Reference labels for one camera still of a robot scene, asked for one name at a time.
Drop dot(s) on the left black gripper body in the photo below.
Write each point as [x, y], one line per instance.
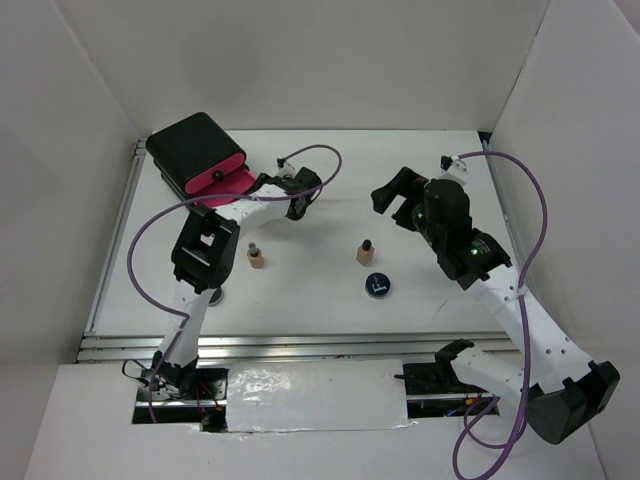
[300, 216]

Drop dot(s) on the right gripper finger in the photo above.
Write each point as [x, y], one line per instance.
[382, 198]
[407, 181]

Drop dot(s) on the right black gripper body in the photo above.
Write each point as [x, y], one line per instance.
[404, 214]

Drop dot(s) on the foundation bottle with black cap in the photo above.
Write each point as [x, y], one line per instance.
[365, 253]

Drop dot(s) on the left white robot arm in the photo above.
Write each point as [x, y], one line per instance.
[203, 258]

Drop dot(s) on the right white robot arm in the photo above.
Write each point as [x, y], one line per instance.
[564, 386]

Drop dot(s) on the blue round cream jar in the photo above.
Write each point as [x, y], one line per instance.
[377, 285]

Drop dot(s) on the foundation bottle with silver pump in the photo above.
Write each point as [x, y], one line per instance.
[255, 256]

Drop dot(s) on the black drawer organizer box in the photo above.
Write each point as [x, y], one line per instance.
[188, 147]

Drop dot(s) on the black round compact jar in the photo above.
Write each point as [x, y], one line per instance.
[216, 297]

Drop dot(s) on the white taped cover plate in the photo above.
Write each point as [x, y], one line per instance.
[327, 395]

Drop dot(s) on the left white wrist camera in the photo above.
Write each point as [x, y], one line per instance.
[285, 169]

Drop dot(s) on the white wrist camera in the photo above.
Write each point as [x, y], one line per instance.
[454, 169]
[285, 169]

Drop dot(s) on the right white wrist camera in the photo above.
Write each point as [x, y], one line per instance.
[454, 169]

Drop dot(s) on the aluminium front rail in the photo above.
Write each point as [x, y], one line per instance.
[219, 350]

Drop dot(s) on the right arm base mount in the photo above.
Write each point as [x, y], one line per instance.
[432, 394]

